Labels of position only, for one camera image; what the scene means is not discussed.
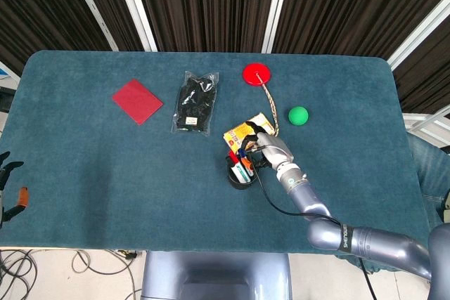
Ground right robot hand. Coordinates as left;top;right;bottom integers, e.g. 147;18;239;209
238;120;295;175

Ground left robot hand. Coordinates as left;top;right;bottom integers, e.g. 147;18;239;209
0;150;31;231

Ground blue-capped orange marker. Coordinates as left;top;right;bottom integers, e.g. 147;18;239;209
237;150;255;180

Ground red-capped white marker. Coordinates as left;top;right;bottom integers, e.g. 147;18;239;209
228;151;248;184

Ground black pen cup with markers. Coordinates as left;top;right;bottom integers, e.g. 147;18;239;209
226;154;259;190

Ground green ball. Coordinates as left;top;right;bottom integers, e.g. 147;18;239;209
288;105;309;126

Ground yellow printed box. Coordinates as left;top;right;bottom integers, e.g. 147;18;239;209
223;112;276;152

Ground red round disc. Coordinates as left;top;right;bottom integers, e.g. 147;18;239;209
241;62;272;87

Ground black gloves in plastic bag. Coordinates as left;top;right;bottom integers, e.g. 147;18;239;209
170;70;219;136

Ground white board with blue mark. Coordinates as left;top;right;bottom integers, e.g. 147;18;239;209
0;60;21;87

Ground blue table cloth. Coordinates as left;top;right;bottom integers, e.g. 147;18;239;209
0;49;433;275

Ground grey-blue robot torso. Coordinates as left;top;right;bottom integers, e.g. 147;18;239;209
140;251;293;300

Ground red flat card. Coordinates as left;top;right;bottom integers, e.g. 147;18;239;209
112;79;165;126

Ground blue denim fabric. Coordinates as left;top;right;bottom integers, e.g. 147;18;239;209
406;131;450;227

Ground dark pleated curtain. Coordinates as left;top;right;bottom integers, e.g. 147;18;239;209
0;0;450;115

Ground braided rope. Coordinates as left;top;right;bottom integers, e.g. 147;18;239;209
251;72;280;138

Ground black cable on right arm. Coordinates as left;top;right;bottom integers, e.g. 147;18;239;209
253;159;374;300

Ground grey floor cable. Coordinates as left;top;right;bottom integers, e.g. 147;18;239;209
0;249;38;300
71;249;144;300

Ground white frame bar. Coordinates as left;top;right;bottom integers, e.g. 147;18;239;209
64;0;120;52
110;0;158;53
260;0;294;54
387;0;450;71

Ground white frame rails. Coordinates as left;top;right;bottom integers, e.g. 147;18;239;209
401;108;450;148

